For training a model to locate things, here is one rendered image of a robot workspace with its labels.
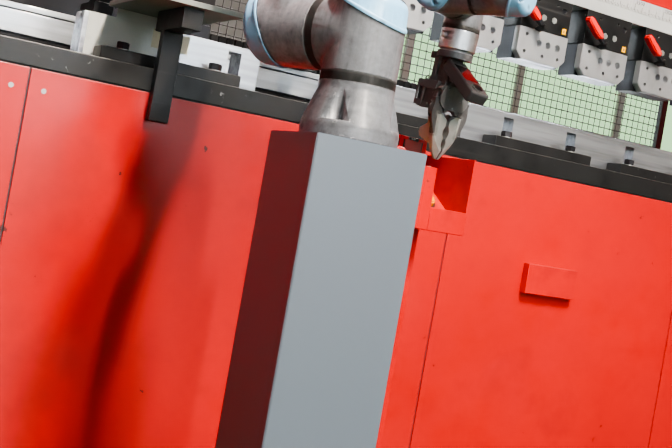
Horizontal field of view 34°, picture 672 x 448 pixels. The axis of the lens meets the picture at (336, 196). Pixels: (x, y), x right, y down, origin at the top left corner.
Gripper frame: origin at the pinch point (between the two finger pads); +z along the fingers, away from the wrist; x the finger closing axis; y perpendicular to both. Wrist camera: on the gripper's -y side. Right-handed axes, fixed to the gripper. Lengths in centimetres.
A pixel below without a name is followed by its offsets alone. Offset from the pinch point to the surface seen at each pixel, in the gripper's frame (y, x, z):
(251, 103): 27.5, 27.8, -1.4
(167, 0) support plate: 20, 54, -16
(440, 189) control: 2.0, -4.2, 7.0
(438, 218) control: -7.0, 2.4, 12.0
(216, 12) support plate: 18, 45, -16
